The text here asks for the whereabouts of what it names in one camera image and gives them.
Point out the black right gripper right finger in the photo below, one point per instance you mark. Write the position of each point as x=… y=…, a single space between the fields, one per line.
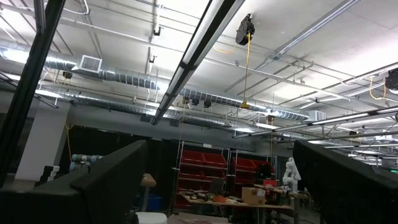
x=348 y=193

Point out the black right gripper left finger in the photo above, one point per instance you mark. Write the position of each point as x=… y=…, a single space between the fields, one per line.
x=93 y=193

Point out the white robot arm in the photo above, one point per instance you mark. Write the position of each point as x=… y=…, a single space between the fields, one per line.
x=291 y=174

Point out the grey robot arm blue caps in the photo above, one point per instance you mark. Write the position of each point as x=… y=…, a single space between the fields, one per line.
x=85 y=161

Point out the blue plastic bin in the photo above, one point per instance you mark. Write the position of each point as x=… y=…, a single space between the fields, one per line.
x=152 y=202

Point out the white rounded object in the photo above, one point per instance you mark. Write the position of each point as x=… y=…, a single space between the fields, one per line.
x=151 y=218

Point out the long ceiling light strip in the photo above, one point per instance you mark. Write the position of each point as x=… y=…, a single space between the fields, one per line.
x=329 y=119
x=199 y=46

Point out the small red box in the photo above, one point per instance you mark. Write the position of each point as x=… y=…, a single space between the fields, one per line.
x=270 y=183

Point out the black desktop machine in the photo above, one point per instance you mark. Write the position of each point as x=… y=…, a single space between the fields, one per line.
x=265 y=171

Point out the brown cardboard box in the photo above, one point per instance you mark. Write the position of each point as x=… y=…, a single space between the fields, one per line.
x=253 y=196

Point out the wooden workbench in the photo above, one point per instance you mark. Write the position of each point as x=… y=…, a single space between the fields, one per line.
x=230 y=203

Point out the white square air vent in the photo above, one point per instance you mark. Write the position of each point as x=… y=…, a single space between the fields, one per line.
x=90 y=63

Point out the silver round air duct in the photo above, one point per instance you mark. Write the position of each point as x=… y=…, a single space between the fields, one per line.
x=133 y=79

